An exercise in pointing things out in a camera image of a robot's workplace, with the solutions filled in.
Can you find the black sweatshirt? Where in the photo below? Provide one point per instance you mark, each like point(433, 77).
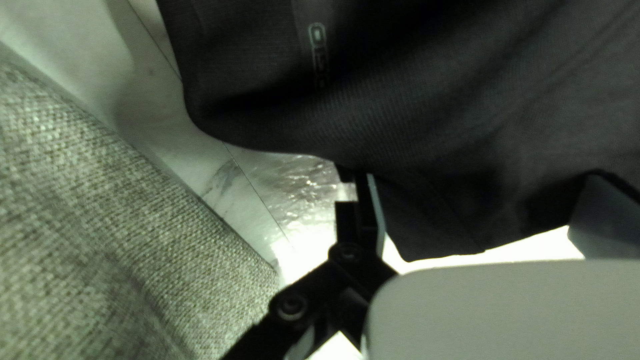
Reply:
point(400, 100)

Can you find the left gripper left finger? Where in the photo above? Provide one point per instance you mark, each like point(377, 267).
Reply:
point(350, 270)

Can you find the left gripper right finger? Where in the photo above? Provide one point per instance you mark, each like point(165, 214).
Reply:
point(610, 220)

